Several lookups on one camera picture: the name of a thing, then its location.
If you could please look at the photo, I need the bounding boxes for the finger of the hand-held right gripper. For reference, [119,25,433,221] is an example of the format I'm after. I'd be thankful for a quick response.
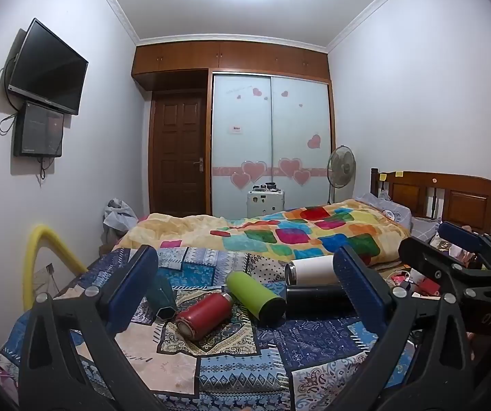
[438,221,491,271]
[398,236,491,298]

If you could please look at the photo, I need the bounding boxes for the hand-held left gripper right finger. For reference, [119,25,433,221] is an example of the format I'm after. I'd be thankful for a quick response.
[332,246,474,411]

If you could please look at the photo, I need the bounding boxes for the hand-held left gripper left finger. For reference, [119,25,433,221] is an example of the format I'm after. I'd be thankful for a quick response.
[18,245,166,411]

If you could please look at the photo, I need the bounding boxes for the dark teal hexagonal cup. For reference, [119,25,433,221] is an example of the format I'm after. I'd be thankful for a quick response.
[145,275,178,321]

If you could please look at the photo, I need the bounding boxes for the black cup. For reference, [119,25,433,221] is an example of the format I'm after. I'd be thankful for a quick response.
[285,283,356,320]

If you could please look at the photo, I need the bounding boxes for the white cup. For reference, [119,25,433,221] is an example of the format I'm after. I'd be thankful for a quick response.
[284,256,340,287]

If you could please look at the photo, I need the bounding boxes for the red cup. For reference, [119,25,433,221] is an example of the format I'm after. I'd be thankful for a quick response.
[175,292,234,342]

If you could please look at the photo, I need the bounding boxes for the green cup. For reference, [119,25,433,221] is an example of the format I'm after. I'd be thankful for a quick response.
[226,271,288,326]

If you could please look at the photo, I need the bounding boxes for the red box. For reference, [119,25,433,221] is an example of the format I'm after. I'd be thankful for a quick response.
[417,277,442,297]

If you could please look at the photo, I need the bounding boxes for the wooden bed headboard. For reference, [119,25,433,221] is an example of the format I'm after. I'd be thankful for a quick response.
[369,168,491,234]

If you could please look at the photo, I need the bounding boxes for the checkered pillow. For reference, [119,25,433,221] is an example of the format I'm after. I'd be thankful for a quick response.
[410,216,442,246]

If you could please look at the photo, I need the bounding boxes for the grey pillow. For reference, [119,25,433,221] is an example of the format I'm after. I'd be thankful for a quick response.
[354,192,413,230]

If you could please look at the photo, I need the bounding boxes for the grey cloth pile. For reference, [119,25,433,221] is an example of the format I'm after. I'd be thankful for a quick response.
[102,199,139,241]

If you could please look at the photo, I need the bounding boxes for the colourful patch blanket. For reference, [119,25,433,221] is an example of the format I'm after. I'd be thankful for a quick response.
[119,199,412,273]

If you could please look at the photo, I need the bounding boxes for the yellow foam tube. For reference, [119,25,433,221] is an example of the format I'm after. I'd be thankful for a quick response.
[22,223,89,311]

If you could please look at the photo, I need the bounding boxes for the standing fan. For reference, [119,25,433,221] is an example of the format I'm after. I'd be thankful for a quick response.
[326,145,356,204]

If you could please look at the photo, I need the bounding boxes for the white suitcase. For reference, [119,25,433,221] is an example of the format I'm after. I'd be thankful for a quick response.
[247,183,286,220]

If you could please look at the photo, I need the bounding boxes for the brown wooden door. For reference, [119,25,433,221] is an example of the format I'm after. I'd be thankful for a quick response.
[149,91,207,217]

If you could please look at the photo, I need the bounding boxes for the blue patchwork bedspread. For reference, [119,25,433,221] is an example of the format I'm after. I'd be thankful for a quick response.
[0,246,419,411]

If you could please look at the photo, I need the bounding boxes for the wooden wardrobe with heart stickers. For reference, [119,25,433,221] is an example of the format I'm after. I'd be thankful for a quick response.
[131,41,337,220]

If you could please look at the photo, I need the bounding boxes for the wall socket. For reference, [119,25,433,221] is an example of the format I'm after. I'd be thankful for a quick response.
[33,263,59,287]

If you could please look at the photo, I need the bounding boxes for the small black wall monitor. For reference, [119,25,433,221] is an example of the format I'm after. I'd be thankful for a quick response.
[13,100,65,158]

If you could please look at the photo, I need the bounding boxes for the black television cable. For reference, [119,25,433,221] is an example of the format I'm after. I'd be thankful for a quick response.
[0,51,27,135]

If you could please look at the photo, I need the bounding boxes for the black wall television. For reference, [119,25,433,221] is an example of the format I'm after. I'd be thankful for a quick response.
[7,18,89,116]

